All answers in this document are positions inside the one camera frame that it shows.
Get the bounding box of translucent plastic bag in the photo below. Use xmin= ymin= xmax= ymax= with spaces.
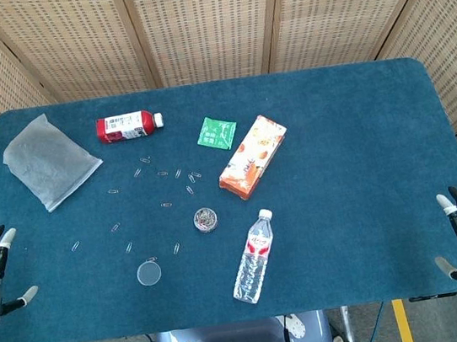
xmin=0 ymin=105 xmax=110 ymax=218

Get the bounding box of blue felt table cloth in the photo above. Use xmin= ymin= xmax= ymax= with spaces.
xmin=0 ymin=46 xmax=457 ymax=342

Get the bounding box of clear round plastic lid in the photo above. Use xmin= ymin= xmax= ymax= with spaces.
xmin=134 ymin=259 xmax=164 ymax=288

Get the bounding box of white perforated plastic part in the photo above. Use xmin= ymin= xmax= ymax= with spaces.
xmin=283 ymin=312 xmax=309 ymax=342

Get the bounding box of red juice bottle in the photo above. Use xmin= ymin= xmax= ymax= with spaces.
xmin=94 ymin=106 xmax=167 ymax=147

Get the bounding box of clear jar of paperclips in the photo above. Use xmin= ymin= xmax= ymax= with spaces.
xmin=191 ymin=205 xmax=222 ymax=235

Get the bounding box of clear water bottle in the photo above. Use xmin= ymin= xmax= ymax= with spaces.
xmin=221 ymin=207 xmax=286 ymax=307

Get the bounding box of orange biscuit box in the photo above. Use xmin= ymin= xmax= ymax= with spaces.
xmin=210 ymin=111 xmax=297 ymax=205

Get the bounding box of green sachet packet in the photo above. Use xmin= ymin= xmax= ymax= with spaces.
xmin=193 ymin=112 xmax=240 ymax=155

